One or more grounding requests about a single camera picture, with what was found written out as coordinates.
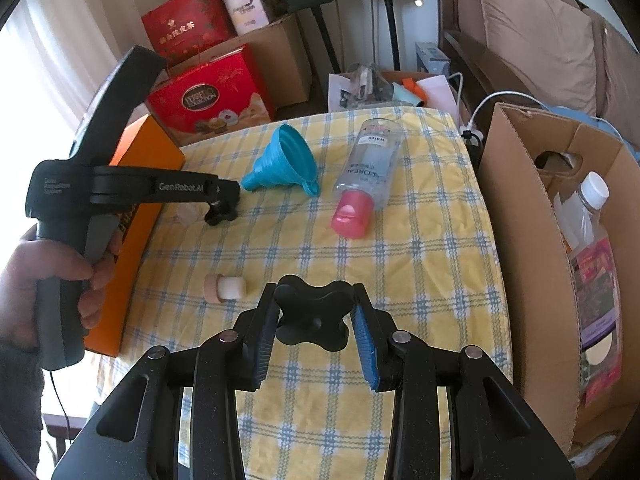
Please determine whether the black star knob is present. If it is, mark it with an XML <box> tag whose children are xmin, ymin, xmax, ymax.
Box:
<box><xmin>204</xmin><ymin>197</ymin><xmax>240</xmax><ymax>226</ymax></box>
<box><xmin>273</xmin><ymin>275</ymin><xmax>355</xmax><ymax>352</ymax></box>

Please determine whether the grey sleeve left forearm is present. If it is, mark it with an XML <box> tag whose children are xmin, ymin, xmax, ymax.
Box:
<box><xmin>0</xmin><ymin>344</ymin><xmax>44</xmax><ymax>471</ymax></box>

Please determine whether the person's left hand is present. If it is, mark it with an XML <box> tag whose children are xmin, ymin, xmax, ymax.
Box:
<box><xmin>1</xmin><ymin>229</ymin><xmax>122</xmax><ymax>351</ymax></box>

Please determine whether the orange cardboard box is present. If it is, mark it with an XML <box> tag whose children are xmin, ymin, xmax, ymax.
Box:
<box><xmin>85</xmin><ymin>115</ymin><xmax>184</xmax><ymax>356</ymax></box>

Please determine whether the brown cardboard box right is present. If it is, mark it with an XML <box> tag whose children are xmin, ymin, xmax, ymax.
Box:
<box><xmin>477</xmin><ymin>103</ymin><xmax>639</xmax><ymax>451</ymax></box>

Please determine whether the pink floral package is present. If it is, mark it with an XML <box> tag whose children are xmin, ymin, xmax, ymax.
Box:
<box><xmin>572</xmin><ymin>234</ymin><xmax>623</xmax><ymax>406</ymax></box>

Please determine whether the beige white makeup sponge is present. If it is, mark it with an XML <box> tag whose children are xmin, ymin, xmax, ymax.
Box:
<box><xmin>203</xmin><ymin>273</ymin><xmax>246</xmax><ymax>304</ymax></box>

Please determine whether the red chocolate gift box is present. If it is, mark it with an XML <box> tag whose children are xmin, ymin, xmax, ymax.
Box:
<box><xmin>146</xmin><ymin>44</ymin><xmax>274</xmax><ymax>145</ymax></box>

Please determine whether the white sheer curtain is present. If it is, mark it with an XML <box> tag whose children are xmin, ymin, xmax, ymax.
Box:
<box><xmin>0</xmin><ymin>0</ymin><xmax>166</xmax><ymax>172</ymax></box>

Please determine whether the teal collapsible funnel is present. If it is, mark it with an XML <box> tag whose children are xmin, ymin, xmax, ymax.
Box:
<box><xmin>241</xmin><ymin>124</ymin><xmax>321</xmax><ymax>197</ymax></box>

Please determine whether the red tea gift bag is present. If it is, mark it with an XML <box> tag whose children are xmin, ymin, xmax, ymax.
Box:
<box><xmin>142</xmin><ymin>0</ymin><xmax>236</xmax><ymax>67</ymax></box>

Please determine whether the large brown cardboard carton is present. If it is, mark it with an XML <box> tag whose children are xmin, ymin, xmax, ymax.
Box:
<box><xmin>169</xmin><ymin>14</ymin><xmax>312</xmax><ymax>108</ymax></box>

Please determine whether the pink white tissue pack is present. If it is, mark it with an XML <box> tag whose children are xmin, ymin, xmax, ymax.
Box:
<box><xmin>222</xmin><ymin>0</ymin><xmax>273</xmax><ymax>36</ymax></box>

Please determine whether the clear bottle white cap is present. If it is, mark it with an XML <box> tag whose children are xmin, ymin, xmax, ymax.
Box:
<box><xmin>552</xmin><ymin>171</ymin><xmax>610</xmax><ymax>259</ymax></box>

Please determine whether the yellow plaid tablecloth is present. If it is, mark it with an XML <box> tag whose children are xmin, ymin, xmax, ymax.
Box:
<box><xmin>96</xmin><ymin>107</ymin><xmax>512</xmax><ymax>479</ymax></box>

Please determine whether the clear bottle with pink cap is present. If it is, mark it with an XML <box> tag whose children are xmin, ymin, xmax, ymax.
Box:
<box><xmin>331</xmin><ymin>118</ymin><xmax>405</xmax><ymax>240</ymax></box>

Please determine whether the cluttered box of papers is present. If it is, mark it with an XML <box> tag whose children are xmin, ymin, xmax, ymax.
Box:
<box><xmin>328</xmin><ymin>64</ymin><xmax>460</xmax><ymax>119</ymax></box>

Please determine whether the blue cloth on sofa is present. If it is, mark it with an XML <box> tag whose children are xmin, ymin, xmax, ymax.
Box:
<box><xmin>542</xmin><ymin>104</ymin><xmax>639</xmax><ymax>158</ymax></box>

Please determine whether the brown sofa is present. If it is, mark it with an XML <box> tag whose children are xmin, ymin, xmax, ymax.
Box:
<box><xmin>438</xmin><ymin>0</ymin><xmax>639</xmax><ymax>145</ymax></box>

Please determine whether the white charging cable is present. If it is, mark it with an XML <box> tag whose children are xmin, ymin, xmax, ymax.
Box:
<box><xmin>447</xmin><ymin>71</ymin><xmax>551</xmax><ymax>146</ymax></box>

